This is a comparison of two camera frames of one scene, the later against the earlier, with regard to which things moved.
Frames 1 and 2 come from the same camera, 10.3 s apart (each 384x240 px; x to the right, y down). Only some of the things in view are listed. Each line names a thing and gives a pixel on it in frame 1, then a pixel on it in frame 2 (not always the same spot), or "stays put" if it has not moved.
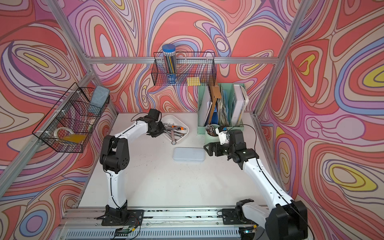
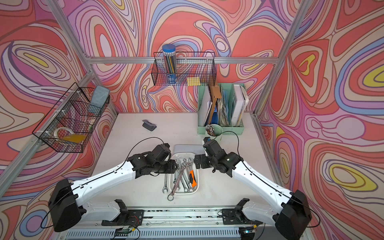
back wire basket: x=201 y=64 stays put
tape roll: x=55 y=135 stays put
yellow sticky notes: x=193 y=81 stays put
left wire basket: x=69 y=126 stays put
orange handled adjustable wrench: x=177 y=127 to x=192 y=176
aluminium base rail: x=83 y=223 stays put
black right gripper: x=217 y=145 to x=203 y=158
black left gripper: x=161 y=129 to x=171 y=167
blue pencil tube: x=170 y=56 stays put
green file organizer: x=222 y=105 stays put
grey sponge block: x=99 y=96 stays put
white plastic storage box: x=175 y=128 to x=185 y=181
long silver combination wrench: x=173 y=142 to x=171 y=196
